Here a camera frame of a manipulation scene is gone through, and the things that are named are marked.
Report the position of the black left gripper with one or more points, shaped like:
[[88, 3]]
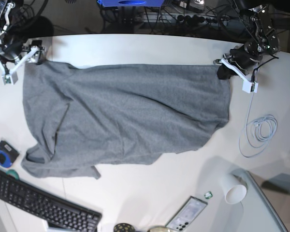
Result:
[[234, 57]]

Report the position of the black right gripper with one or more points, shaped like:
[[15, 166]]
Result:
[[40, 55]]

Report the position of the grey t-shirt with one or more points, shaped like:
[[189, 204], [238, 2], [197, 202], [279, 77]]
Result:
[[118, 114]]

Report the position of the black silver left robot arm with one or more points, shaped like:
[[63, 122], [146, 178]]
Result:
[[263, 41]]

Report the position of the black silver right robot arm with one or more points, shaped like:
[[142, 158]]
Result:
[[18, 23]]

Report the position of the black power strip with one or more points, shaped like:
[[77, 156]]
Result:
[[194, 20]]

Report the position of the blue black tape measure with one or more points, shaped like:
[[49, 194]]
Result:
[[8, 154]]

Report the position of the white paper cup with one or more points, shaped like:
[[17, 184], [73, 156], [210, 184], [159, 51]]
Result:
[[234, 192]]

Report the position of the green tape roll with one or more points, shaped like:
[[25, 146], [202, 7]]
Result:
[[13, 174]]

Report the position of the small green white packet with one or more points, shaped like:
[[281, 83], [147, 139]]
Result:
[[208, 195]]

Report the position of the smartphone with clear case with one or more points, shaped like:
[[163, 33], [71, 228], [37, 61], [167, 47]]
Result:
[[186, 214]]

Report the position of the glass side table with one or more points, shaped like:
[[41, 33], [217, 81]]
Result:
[[266, 206]]

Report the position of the black computer keyboard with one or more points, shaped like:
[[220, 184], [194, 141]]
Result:
[[55, 210]]

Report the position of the olive round container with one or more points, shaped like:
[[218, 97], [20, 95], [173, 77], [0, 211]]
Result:
[[159, 229]]

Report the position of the black dotted round lid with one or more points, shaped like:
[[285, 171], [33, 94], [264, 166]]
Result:
[[124, 227]]

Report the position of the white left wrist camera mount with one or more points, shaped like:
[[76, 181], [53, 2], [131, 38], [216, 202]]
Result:
[[248, 85]]

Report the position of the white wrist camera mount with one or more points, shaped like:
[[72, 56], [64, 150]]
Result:
[[17, 65], [248, 85]]

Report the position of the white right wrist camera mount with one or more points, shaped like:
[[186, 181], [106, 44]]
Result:
[[17, 65]]

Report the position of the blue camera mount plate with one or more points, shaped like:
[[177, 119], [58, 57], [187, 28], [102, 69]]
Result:
[[116, 3]]

